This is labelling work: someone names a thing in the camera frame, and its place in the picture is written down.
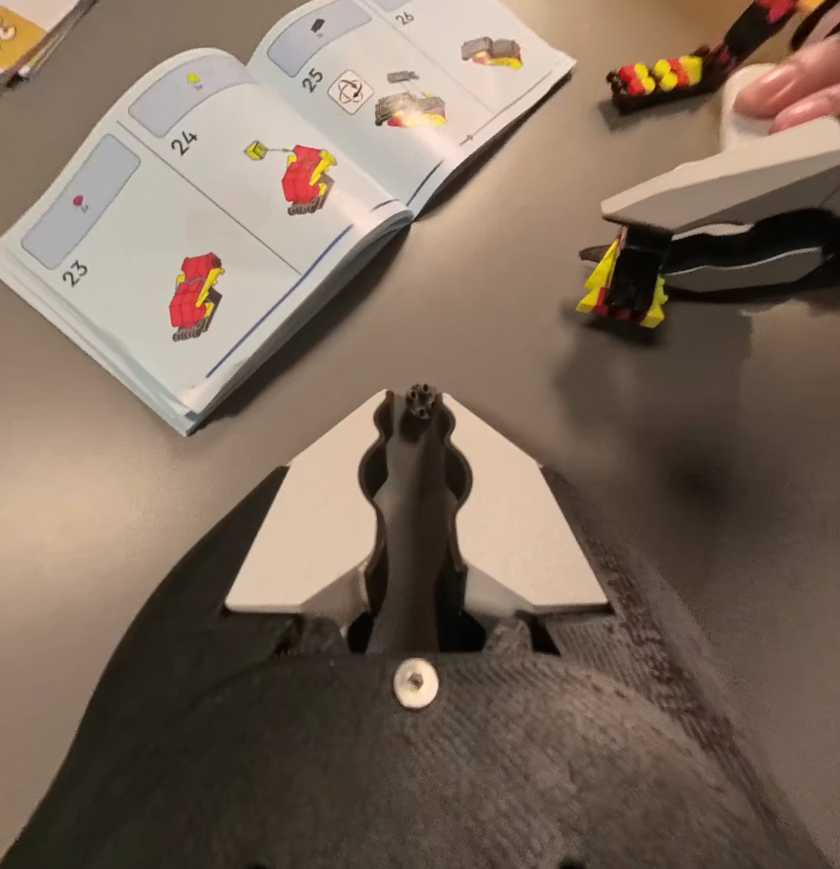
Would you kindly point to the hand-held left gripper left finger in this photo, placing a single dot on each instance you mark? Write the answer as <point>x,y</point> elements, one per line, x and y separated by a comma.
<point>304,543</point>

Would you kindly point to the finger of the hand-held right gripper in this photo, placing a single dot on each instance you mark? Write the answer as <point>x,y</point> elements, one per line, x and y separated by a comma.
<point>732,176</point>
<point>752,271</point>

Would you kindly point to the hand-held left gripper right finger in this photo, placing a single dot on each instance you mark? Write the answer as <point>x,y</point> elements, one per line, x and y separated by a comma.
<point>528,543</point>

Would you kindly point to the long black red lego tail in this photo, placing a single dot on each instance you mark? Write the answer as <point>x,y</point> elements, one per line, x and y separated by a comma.
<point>671,74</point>

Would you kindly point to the red yellow lego model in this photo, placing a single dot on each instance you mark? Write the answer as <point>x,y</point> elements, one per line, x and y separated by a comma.
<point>623,292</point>

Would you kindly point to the small black round lego piece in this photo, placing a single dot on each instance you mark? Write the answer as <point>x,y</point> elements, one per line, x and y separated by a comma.
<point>420,402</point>

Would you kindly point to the person's right hand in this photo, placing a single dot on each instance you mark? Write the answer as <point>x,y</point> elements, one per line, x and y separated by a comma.
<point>800,88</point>

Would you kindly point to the open instruction booklet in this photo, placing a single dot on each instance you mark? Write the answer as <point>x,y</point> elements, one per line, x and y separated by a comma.
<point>223,237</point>

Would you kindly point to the closed instruction booklet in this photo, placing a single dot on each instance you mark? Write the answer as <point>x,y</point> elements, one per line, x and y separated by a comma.
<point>19,34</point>

